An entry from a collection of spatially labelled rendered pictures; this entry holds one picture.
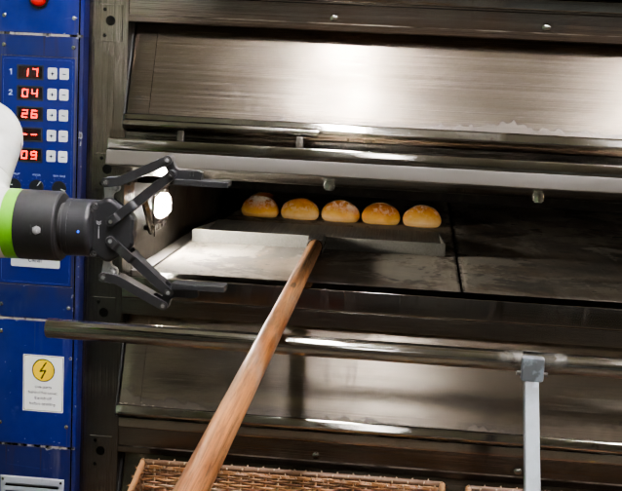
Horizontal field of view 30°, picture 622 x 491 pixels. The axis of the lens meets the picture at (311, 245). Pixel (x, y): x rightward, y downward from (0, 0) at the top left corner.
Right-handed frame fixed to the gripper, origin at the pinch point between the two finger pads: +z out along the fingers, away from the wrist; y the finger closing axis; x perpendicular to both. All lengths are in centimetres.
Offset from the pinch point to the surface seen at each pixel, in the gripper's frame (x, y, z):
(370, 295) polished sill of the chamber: -55, 17, 19
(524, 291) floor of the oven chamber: -65, 17, 46
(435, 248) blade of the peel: -102, 15, 31
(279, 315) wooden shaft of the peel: -17.2, 13.7, 6.5
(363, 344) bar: -17.6, 17.3, 18.9
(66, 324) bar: -17.9, 17.5, -25.3
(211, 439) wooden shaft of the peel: 41.4, 13.7, 6.5
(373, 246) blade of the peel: -102, 16, 17
